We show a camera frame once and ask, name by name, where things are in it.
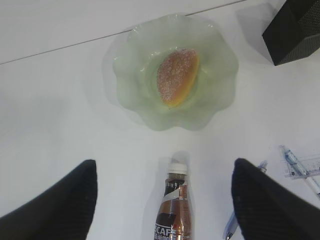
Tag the blue grip pen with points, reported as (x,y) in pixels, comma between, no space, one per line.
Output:
(300,171)

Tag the brown coffee drink bottle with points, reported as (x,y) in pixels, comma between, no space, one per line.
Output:
(173,221)

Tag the grey grip pen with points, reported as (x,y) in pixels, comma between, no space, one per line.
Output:
(232,223)

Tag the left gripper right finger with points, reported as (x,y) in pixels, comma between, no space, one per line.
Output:
(265,210)

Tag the black mesh pen holder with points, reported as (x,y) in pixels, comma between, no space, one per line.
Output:
(294,32)

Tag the sugared bread roll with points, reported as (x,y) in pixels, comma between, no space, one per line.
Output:
(176,76)

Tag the green wavy glass plate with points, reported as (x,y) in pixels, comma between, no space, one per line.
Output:
(130,65)

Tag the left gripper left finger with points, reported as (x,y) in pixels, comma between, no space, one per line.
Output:
(65,211)

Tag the transparent plastic ruler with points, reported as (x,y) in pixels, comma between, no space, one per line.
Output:
(306,167)

